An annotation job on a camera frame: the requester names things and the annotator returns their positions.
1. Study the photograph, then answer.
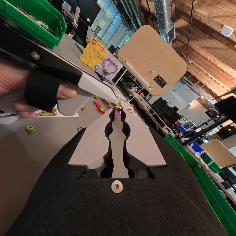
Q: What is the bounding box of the clear bag of lego pieces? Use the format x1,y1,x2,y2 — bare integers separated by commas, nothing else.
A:
15,5,56,35

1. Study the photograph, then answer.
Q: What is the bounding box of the yellow and white lego box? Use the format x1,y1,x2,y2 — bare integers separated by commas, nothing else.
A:
80,36,123,81

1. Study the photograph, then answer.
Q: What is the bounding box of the blue storage bin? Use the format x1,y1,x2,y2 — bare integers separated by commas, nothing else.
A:
192,141,203,152

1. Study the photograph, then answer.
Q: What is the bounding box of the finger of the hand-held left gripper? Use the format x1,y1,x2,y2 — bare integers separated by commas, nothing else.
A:
78,72,122,106

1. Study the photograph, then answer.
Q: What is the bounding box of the white instruction booklet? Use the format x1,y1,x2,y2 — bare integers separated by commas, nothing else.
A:
33,107,80,118

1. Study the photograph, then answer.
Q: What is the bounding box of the white ceiling device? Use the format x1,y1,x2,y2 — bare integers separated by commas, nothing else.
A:
220,25,234,37

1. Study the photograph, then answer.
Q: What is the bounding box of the white metal stand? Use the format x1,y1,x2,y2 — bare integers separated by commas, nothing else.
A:
112,59,152,91

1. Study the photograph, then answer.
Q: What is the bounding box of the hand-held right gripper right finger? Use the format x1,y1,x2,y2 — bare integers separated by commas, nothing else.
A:
120,108,167,178

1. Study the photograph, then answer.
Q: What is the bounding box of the green plastic bin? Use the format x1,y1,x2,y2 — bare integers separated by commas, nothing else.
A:
0,0,67,49
164,133,236,236

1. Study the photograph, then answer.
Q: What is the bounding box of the light wooden panel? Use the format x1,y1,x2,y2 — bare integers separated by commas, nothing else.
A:
200,138,236,167
118,25,187,96

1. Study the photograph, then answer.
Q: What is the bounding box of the silver ventilation duct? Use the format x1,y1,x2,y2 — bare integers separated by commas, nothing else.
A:
153,0,176,44

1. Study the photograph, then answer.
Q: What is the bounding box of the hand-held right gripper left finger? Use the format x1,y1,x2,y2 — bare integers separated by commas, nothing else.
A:
68,108,115,178

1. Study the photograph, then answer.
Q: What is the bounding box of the black computer monitor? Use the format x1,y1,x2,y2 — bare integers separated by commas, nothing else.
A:
151,97,182,127
76,0,101,42

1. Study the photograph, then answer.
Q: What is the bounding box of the person's left hand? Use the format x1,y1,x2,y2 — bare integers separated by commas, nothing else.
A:
0,59,78,118

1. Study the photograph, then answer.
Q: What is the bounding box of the white round disc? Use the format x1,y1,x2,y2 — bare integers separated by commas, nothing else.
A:
112,87,127,103

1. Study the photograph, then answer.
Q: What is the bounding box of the small green storage bin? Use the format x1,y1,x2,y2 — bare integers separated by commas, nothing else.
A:
200,151,222,174

